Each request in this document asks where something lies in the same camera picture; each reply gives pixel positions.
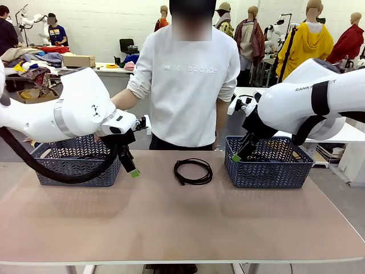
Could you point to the mannequin in yellow hoodie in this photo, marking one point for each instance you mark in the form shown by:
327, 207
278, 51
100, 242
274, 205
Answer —
308, 42

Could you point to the open cardboard box with cloth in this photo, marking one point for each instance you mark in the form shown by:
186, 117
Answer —
34, 97

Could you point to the black stand pole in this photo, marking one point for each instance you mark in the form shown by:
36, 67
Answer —
288, 51

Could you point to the person's black trousers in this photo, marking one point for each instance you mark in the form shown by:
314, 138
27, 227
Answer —
176, 144

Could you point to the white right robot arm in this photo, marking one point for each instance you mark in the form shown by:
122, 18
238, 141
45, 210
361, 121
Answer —
285, 108

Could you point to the bystander in blue t-shirt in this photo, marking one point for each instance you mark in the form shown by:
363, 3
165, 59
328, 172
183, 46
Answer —
58, 34

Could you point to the person's blurred head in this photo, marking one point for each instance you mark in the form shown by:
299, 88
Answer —
191, 20

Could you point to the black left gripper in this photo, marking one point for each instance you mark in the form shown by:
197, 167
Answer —
125, 138

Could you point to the person's white sweatshirt torso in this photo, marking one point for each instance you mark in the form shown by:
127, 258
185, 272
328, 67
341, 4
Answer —
185, 100

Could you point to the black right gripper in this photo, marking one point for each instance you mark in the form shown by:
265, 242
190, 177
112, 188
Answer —
256, 125

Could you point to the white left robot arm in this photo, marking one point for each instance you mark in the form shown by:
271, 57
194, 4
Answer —
77, 100

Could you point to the pile of colourful clothes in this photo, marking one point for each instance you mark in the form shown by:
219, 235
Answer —
34, 60

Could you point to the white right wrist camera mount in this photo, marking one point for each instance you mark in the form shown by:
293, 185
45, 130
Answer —
232, 107

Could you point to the bystander in dark jacket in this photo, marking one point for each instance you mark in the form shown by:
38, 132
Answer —
7, 34

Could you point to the grey plastic mesh basket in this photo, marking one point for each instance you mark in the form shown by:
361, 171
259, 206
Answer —
71, 167
271, 174

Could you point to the person's right hand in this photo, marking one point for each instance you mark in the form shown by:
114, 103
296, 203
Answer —
97, 138

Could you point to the mannequin with hat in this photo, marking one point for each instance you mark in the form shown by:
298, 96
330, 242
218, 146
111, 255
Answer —
225, 28

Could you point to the yellow tape roll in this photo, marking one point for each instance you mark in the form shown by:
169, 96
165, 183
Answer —
111, 66

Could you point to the black office chair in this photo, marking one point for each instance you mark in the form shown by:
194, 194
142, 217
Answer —
127, 45

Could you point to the white humanoid robot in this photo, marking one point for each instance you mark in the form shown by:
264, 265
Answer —
44, 28
273, 31

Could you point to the brown cardboard box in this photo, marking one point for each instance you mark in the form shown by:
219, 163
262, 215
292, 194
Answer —
78, 60

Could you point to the white background table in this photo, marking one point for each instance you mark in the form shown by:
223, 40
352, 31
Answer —
108, 71

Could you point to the mannequin in red coat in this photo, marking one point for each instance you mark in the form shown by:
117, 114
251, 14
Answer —
348, 42

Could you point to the white table leg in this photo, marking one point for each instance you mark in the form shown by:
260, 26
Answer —
80, 270
245, 269

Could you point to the white side table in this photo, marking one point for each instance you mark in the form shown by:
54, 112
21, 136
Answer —
350, 132

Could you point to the person's right forearm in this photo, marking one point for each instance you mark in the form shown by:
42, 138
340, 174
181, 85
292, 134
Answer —
125, 98

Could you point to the mannequin in orange top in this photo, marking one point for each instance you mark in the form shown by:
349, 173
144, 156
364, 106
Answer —
161, 23

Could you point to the mannequin with red plaid shawl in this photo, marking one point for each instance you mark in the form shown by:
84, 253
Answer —
251, 37

